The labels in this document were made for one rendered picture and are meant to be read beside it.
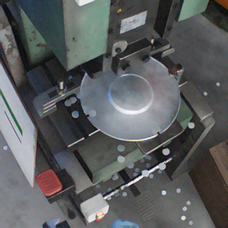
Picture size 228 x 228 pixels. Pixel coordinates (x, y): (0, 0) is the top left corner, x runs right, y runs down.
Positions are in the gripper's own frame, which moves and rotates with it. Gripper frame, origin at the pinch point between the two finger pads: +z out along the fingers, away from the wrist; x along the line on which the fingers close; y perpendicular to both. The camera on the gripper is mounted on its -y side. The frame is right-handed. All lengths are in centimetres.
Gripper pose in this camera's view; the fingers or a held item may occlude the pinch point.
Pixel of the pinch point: (45, 225)
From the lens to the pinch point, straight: 117.4
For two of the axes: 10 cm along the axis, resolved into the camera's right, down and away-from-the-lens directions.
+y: 8.5, -4.6, 2.6
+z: -3.8, -1.9, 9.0
